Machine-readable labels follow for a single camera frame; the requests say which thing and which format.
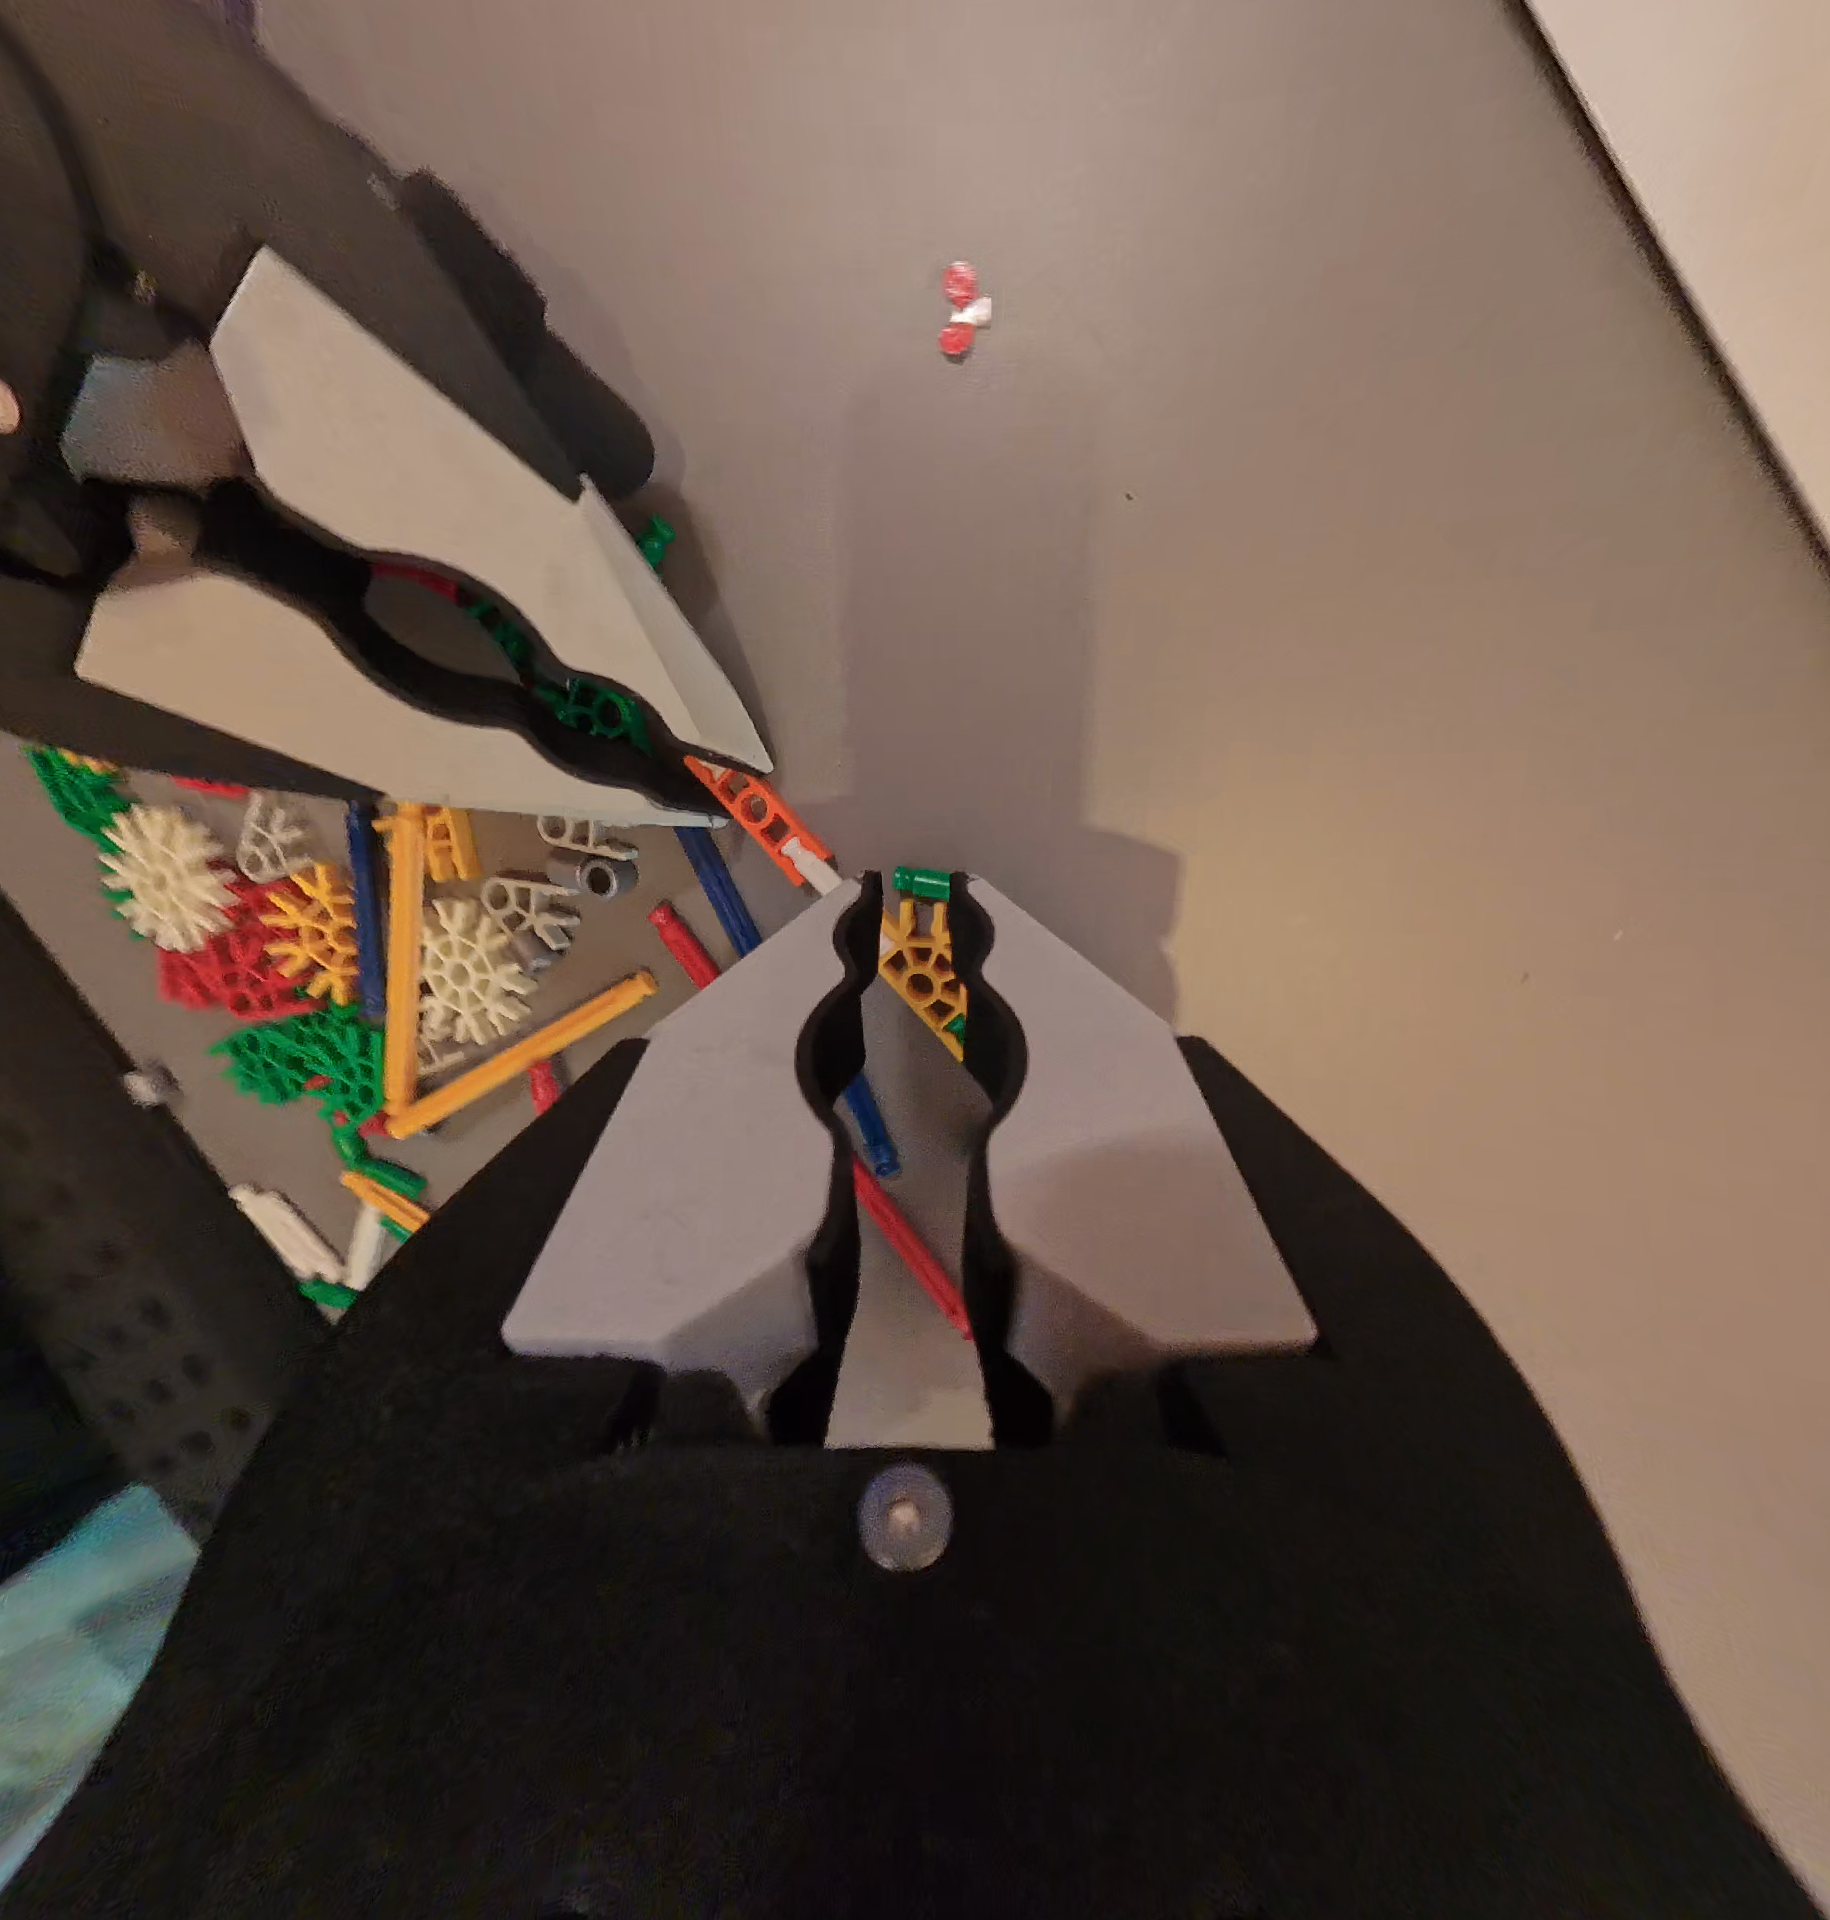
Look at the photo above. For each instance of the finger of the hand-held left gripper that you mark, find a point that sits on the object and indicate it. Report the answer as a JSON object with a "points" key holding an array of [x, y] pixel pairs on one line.
{"points": [[410, 422], [260, 694]]}

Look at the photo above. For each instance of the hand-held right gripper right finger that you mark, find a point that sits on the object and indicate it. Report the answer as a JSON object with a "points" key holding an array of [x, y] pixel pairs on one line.
{"points": [[1150, 1200]]}

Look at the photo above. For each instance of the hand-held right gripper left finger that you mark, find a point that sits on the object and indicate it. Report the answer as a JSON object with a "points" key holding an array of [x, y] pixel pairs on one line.
{"points": [[657, 1200]]}

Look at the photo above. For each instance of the white short toy rod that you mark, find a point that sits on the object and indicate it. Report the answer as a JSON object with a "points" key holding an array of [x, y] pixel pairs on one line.
{"points": [[813, 873]]}

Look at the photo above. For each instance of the orange toy brick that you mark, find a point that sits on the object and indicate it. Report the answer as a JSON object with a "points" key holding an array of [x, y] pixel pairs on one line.
{"points": [[756, 809]]}

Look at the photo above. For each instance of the red toy spool piece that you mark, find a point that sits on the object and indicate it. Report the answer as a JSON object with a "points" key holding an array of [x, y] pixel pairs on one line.
{"points": [[412, 582]]}

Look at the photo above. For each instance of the heap of mixed toy rods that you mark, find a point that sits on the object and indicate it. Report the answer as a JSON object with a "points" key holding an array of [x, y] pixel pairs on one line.
{"points": [[525, 1052]]}

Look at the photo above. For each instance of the red long toy rod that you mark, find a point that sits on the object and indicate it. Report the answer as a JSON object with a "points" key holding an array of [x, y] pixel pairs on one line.
{"points": [[682, 942]]}

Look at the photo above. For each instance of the pile of colourful toy connectors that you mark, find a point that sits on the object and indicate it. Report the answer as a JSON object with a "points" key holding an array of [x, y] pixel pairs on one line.
{"points": [[471, 973]]}

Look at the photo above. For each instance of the blue toy rod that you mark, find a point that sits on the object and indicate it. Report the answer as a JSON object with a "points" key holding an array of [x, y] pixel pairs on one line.
{"points": [[721, 900]]}

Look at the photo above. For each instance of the grey toy spacer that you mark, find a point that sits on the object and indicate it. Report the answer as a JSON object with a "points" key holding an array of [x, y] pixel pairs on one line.
{"points": [[154, 1086]]}

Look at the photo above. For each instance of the red and white small bit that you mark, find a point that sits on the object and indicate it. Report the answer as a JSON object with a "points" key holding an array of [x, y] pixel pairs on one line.
{"points": [[965, 307]]}

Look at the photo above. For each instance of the black mesh chair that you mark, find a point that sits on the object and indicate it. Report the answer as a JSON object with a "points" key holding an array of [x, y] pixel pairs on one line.
{"points": [[93, 1276]]}

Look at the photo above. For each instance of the white stand base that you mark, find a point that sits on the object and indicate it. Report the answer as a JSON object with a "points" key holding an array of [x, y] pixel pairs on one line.
{"points": [[1760, 153]]}

